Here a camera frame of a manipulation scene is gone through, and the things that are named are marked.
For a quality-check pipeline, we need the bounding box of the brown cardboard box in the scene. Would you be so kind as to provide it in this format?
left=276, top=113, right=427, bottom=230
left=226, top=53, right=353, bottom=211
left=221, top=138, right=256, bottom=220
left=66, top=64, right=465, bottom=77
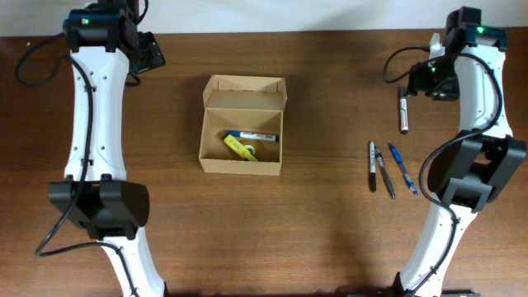
left=199, top=74, right=287, bottom=176

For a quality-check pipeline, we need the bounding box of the yellow highlighter marker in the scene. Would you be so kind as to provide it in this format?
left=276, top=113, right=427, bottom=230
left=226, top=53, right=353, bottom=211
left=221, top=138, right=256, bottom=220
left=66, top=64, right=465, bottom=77
left=223, top=134, right=258, bottom=162

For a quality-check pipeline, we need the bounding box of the yellow tape roll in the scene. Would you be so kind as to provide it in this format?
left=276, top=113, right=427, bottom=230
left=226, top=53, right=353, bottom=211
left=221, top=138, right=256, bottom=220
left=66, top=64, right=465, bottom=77
left=242, top=139, right=266, bottom=159

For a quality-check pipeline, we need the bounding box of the blue capped whiteboard marker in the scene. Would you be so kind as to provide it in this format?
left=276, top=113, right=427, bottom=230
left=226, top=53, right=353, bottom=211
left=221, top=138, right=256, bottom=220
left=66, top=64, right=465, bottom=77
left=226, top=130, right=280, bottom=142

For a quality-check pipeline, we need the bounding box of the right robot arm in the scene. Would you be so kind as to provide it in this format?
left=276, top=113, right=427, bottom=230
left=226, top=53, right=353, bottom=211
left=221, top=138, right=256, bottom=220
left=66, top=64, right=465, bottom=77
left=381, top=7, right=527, bottom=296

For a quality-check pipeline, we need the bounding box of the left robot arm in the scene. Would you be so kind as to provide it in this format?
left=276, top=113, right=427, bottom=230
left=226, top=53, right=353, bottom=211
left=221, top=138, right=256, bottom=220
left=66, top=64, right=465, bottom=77
left=49, top=1, right=167, bottom=296

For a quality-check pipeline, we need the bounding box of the black capped whiteboard marker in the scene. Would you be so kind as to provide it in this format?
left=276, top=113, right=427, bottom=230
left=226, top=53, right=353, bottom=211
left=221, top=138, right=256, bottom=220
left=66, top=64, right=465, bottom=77
left=399, top=87, right=408, bottom=134

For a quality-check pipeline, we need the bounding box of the blue ballpoint pen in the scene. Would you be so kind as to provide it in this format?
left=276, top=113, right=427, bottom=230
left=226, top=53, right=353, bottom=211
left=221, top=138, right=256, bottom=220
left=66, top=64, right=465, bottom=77
left=388, top=143, right=419, bottom=196

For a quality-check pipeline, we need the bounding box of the black permanent marker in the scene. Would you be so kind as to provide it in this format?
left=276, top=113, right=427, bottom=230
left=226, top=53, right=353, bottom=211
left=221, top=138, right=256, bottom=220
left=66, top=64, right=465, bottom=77
left=369, top=141, right=376, bottom=192

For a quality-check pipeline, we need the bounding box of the black ballpoint pen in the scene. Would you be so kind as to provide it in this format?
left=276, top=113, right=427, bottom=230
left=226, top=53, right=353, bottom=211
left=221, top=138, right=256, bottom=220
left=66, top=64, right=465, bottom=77
left=375, top=147, right=396, bottom=200

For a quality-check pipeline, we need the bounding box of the left black cable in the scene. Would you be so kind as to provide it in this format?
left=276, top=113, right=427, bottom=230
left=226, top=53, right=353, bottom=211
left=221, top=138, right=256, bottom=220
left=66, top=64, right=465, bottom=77
left=14, top=0, right=149, bottom=297

